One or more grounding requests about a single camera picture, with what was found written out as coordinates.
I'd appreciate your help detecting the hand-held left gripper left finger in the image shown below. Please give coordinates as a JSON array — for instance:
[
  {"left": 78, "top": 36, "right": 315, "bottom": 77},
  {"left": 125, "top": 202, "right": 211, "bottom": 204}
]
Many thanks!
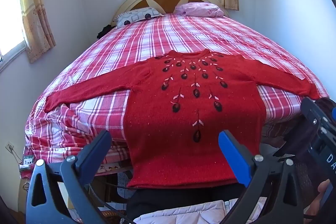
[{"left": 25, "top": 130, "right": 113, "bottom": 224}]

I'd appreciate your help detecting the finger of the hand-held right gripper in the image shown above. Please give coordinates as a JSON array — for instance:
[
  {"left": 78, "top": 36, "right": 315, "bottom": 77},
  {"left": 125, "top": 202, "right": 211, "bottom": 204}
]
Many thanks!
[{"left": 300, "top": 97, "right": 336, "bottom": 144}]

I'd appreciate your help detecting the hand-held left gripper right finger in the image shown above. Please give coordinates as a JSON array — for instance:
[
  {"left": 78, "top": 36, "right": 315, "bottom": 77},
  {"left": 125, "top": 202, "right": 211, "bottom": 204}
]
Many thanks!
[{"left": 218, "top": 130, "right": 306, "bottom": 224}]

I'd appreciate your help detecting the red knitted sweater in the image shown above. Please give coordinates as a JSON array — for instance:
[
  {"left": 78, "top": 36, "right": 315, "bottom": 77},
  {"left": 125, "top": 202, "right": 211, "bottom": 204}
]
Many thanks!
[{"left": 45, "top": 49, "right": 322, "bottom": 189}]

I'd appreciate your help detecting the dark clothes pile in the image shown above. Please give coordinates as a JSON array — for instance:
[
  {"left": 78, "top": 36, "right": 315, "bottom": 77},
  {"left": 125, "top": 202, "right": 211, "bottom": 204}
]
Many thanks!
[{"left": 97, "top": 25, "right": 116, "bottom": 39}]

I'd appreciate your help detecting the person's right hand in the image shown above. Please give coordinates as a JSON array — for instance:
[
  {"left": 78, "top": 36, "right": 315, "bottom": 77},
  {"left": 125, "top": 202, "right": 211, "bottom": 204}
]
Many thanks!
[{"left": 306, "top": 179, "right": 336, "bottom": 219}]

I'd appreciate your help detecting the white quilted jacket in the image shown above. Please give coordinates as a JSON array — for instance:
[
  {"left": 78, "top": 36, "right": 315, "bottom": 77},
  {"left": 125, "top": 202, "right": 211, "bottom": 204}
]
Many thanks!
[{"left": 133, "top": 199, "right": 263, "bottom": 224}]

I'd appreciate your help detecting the person's black garment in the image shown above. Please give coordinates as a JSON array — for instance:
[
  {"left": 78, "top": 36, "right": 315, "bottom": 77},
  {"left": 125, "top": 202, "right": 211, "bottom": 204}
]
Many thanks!
[{"left": 126, "top": 183, "right": 244, "bottom": 220}]

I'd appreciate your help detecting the bed with red plaid sheet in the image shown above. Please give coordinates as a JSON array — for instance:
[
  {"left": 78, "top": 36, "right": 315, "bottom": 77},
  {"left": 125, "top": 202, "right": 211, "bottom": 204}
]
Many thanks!
[{"left": 20, "top": 14, "right": 330, "bottom": 180}]

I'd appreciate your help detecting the grey patterned pillow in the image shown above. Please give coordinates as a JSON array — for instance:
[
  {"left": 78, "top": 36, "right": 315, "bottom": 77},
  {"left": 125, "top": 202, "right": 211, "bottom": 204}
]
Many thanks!
[{"left": 117, "top": 7, "right": 164, "bottom": 28}]

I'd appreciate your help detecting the pink pillow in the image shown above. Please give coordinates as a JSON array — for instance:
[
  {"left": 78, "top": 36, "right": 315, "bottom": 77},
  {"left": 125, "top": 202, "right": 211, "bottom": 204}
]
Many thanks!
[{"left": 175, "top": 2, "right": 225, "bottom": 17}]

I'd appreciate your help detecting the sliding side window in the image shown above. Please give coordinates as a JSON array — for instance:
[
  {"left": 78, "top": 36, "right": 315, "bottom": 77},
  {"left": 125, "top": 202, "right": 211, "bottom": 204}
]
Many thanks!
[{"left": 0, "top": 0, "right": 27, "bottom": 64}]

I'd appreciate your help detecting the black cable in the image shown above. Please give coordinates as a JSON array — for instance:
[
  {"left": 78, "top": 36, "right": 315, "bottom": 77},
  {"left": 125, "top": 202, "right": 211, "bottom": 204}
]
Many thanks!
[{"left": 89, "top": 179, "right": 137, "bottom": 224}]

